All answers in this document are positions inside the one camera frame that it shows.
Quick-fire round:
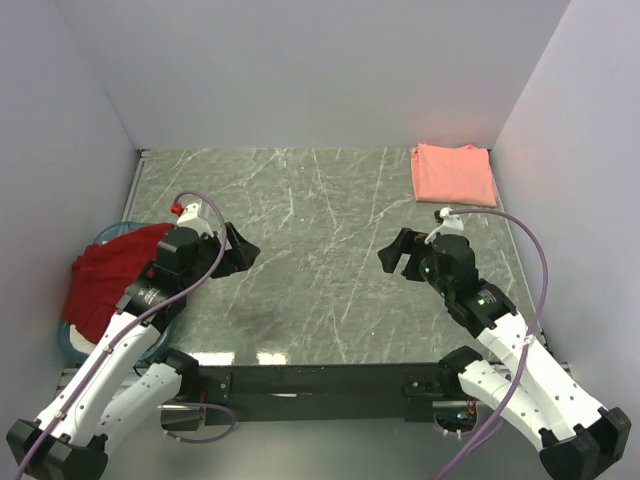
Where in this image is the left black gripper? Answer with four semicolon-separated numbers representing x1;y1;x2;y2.
181;221;259;290

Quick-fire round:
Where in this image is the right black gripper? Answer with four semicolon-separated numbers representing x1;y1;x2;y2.
377;227;453;298

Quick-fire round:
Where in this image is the red t shirt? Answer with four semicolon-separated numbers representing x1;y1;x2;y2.
62;223;173;344

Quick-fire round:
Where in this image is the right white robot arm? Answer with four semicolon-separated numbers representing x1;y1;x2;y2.
378;228;631;479

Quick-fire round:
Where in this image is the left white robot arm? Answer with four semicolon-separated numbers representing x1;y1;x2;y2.
6;223;260;479

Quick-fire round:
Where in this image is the folded pink t shirt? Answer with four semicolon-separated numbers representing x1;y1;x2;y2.
410;143;498;207

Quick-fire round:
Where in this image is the teal plastic basket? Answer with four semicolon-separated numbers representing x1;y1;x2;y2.
57;221;172;364

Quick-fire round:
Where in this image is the white cloth in basket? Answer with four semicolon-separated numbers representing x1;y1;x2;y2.
68;324;95;355

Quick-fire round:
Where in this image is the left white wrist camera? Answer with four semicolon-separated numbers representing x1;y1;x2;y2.
170;200;213;236

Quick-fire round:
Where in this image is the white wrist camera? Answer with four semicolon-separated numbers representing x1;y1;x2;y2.
424;207;464;244
170;200;213;236

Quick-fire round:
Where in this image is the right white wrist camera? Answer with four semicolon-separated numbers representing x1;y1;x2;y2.
424;207;464;244

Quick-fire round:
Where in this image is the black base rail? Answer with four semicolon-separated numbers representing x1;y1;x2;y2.
174;362;469;426

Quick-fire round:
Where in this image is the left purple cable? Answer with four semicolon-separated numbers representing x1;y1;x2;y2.
9;189;230;480

